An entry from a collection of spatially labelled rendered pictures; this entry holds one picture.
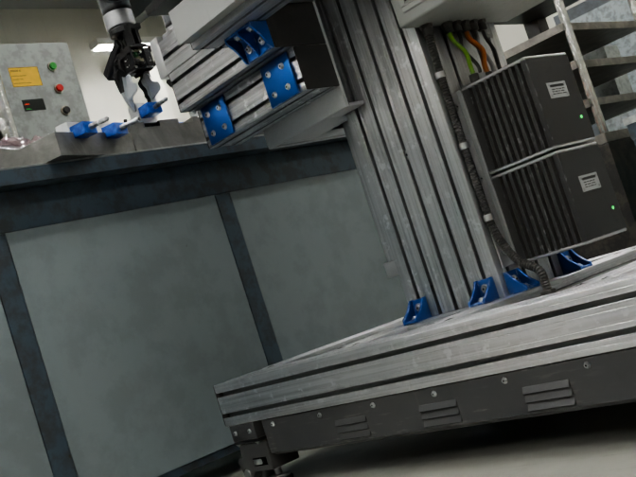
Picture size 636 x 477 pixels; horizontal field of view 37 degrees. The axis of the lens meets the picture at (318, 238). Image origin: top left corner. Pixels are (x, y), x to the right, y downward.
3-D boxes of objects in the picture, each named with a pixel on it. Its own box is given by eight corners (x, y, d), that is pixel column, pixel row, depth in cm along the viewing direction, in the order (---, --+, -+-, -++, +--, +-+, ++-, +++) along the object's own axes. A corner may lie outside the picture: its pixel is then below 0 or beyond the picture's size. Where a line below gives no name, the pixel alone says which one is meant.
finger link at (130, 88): (134, 103, 235) (131, 68, 237) (121, 112, 239) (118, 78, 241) (145, 105, 237) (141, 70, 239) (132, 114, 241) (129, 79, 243)
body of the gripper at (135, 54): (134, 67, 236) (120, 22, 237) (116, 80, 242) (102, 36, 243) (160, 66, 241) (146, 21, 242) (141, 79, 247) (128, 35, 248)
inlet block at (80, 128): (119, 129, 214) (112, 106, 214) (104, 129, 209) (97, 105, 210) (77, 150, 220) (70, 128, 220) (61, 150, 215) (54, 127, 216)
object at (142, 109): (178, 108, 237) (171, 87, 237) (162, 109, 233) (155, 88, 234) (150, 127, 246) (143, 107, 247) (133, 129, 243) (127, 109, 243)
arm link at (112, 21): (97, 20, 243) (124, 20, 249) (102, 37, 243) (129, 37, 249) (113, 8, 238) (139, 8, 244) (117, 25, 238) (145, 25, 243)
